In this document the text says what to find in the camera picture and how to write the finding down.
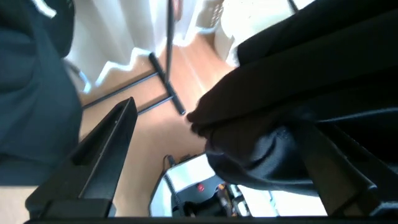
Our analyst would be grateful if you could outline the black garment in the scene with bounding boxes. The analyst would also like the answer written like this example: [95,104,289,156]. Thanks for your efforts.
[185,0,398,197]

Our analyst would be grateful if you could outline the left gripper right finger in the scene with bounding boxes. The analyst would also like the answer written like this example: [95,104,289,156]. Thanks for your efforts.
[298,123,398,217]

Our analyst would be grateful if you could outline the white laundry basket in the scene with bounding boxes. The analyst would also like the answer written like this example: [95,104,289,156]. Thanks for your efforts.
[194,0,299,68]

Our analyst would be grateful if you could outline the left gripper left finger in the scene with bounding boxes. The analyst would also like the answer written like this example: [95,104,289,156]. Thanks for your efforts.
[25,96,139,218]

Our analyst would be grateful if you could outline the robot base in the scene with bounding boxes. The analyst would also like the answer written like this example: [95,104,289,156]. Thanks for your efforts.
[148,153,327,218]

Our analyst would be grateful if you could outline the black clothes rack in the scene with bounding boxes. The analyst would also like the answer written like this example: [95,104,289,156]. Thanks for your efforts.
[82,0,187,116]

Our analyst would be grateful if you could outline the beige curtain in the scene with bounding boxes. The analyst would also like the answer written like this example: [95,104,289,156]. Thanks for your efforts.
[63,0,224,94]

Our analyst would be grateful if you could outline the black shorts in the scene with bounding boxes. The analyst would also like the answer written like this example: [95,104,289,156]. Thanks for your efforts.
[0,0,83,187]

